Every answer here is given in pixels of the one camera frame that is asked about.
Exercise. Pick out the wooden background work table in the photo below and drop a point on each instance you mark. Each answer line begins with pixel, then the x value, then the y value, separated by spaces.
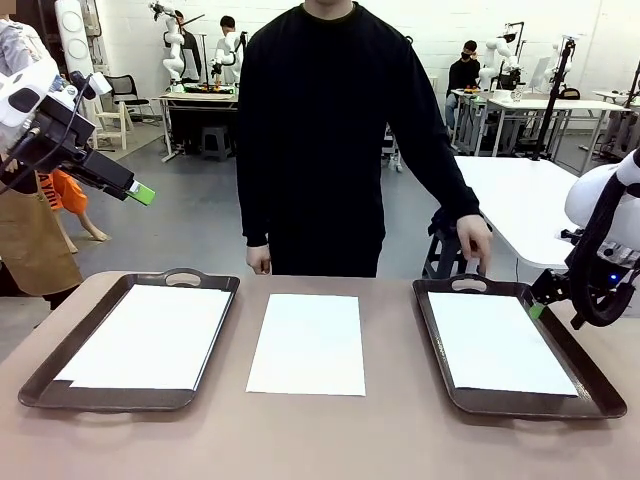
pixel 200 96

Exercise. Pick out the person's right hand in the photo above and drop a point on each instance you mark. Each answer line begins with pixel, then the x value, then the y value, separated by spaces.
pixel 259 259

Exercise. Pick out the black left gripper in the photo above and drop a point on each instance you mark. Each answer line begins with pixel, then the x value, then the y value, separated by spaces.
pixel 100 167

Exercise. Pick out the white background desk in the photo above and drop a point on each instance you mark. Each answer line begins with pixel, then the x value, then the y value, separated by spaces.
pixel 550 104

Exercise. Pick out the white patterned mug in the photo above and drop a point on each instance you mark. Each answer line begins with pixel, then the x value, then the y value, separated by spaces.
pixel 517 95

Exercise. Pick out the person's left forearm black sleeve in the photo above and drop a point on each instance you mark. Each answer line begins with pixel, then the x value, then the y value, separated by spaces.
pixel 450 190

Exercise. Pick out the black step stool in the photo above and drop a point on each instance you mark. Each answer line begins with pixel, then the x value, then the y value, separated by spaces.
pixel 445 255

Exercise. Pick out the person with beige apron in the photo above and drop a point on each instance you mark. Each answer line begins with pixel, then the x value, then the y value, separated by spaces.
pixel 30 240

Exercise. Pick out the black tripod stand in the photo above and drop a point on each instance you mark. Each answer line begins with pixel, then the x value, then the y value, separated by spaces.
pixel 552 100

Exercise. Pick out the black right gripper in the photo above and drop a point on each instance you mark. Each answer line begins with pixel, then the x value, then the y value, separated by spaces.
pixel 560 286

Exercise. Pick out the background person in white shirt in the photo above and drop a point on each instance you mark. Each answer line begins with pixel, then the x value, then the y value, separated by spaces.
pixel 228 24

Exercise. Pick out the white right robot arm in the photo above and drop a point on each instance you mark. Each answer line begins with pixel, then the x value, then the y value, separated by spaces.
pixel 590 200

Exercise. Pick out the white column air conditioner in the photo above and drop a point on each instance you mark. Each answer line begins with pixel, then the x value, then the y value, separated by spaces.
pixel 75 45

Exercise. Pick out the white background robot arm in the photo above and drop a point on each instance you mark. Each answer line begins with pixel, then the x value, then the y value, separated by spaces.
pixel 220 55
pixel 172 60
pixel 487 70

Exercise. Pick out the grey plastic stool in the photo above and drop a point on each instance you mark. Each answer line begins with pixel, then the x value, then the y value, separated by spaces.
pixel 217 142

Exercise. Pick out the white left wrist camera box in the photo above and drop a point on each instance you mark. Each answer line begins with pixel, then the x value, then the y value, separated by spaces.
pixel 100 84

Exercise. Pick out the dark brown plastic tray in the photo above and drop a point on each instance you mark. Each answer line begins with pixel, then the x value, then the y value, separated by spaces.
pixel 60 397
pixel 600 395

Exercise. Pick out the person with orange shorts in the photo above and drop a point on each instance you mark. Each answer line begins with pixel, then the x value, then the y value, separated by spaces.
pixel 67 192

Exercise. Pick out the white monitor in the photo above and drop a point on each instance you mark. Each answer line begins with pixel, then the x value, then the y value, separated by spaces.
pixel 540 72

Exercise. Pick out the white wooden stool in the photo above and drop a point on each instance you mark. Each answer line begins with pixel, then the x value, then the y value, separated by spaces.
pixel 110 120

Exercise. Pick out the white A4 paper stack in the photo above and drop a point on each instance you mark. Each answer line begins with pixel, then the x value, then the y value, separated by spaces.
pixel 305 345

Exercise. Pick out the seated man in black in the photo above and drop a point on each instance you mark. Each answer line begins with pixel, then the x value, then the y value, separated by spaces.
pixel 462 75

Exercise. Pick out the large white table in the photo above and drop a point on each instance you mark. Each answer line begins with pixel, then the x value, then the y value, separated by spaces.
pixel 525 200

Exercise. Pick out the standing man in black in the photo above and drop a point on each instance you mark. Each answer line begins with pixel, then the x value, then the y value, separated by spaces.
pixel 192 55

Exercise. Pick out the person's right forearm black sleeve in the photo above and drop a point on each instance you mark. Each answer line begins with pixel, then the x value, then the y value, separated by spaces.
pixel 255 215

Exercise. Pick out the person's left hand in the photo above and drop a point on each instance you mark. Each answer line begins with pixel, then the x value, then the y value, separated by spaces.
pixel 475 237

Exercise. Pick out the black mesh office chair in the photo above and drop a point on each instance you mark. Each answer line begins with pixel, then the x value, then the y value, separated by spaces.
pixel 122 87

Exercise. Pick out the person in black sweater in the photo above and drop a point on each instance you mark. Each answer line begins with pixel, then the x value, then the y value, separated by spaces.
pixel 320 125

